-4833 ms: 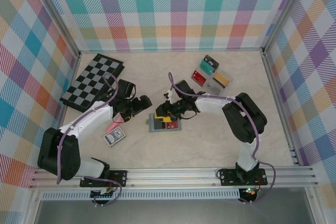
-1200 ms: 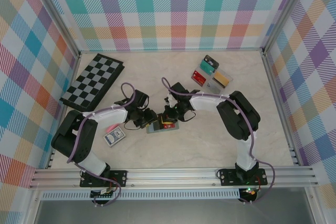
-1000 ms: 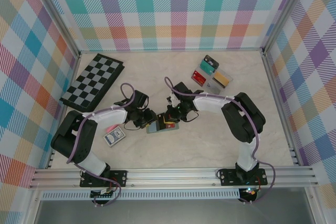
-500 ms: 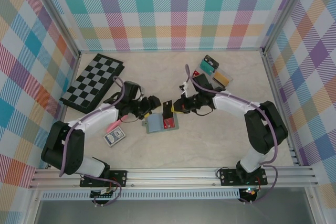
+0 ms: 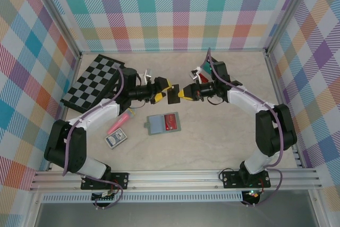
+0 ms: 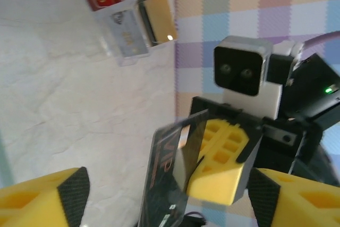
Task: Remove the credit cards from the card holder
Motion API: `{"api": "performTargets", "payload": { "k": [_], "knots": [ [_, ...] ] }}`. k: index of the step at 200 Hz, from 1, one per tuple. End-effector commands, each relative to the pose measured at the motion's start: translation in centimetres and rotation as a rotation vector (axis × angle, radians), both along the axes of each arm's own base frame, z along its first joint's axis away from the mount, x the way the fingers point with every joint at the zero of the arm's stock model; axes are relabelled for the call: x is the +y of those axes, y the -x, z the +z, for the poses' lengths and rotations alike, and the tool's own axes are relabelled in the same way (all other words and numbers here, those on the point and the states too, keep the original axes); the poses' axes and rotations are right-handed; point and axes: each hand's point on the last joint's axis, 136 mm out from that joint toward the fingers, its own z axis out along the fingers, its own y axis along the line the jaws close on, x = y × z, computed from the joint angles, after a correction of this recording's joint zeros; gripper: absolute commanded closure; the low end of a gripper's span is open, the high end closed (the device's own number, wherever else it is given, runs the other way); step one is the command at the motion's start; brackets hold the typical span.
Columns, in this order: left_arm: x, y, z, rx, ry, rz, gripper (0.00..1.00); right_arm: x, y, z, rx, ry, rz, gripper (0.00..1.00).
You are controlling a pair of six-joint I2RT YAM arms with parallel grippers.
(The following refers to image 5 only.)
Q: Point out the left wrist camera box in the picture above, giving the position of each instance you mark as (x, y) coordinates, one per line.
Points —
(148, 75)

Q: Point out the aluminium rear frame rail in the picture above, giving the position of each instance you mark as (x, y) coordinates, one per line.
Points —
(172, 51)

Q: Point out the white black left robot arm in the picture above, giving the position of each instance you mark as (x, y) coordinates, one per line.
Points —
(101, 112)

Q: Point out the pink toy microphone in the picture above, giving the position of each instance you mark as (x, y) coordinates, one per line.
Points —
(119, 123)

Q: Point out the black card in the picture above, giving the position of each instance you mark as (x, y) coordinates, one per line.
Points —
(174, 95)

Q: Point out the grey-green card holder wallet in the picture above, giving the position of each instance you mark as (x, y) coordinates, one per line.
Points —
(156, 126)

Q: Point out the aluminium frame post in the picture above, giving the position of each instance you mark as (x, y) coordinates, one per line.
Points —
(288, 11)
(54, 14)

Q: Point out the small circuit board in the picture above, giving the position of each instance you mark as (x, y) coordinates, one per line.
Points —
(253, 194)
(105, 197)

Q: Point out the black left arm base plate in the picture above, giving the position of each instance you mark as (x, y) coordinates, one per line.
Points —
(120, 180)

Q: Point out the aluminium mounting rail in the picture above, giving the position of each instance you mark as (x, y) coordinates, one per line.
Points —
(172, 180)

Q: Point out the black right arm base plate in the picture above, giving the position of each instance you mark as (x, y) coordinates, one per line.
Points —
(231, 180)

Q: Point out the blue playing card box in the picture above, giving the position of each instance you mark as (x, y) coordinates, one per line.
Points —
(115, 138)

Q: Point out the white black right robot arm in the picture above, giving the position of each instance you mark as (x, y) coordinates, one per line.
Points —
(244, 99)

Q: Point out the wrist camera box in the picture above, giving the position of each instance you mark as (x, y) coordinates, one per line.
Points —
(196, 73)
(148, 75)

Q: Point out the aluminium side frame rail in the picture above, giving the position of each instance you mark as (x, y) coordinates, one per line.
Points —
(275, 78)
(75, 65)

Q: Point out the black grey chessboard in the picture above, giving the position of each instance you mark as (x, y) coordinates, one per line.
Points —
(90, 86)

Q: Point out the teal card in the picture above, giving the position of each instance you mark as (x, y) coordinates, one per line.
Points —
(207, 66)

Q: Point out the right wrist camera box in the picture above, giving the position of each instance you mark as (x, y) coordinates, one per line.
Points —
(196, 73)

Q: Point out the red VIP card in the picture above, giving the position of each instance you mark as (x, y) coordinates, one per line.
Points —
(205, 79)
(170, 123)

